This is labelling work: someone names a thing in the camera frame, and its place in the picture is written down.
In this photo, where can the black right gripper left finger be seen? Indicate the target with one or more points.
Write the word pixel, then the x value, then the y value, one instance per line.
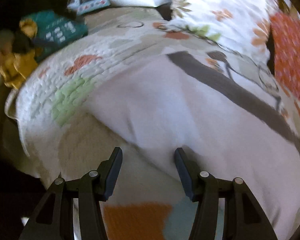
pixel 53 216

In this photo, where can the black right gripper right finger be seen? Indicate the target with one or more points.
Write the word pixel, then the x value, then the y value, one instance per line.
pixel 244 218

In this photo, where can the white cloth with grey stripe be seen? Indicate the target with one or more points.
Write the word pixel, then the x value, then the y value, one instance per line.
pixel 227 123

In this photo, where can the heart patterned quilt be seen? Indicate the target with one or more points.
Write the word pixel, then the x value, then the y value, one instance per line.
pixel 62 138

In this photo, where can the yellow fabric item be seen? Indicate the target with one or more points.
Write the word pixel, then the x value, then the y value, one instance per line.
pixel 20 62

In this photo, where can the orange floral pillow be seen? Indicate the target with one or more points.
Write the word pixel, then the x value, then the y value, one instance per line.
pixel 286 34

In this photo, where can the white floral pillow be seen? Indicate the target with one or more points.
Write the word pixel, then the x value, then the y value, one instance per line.
pixel 239 25

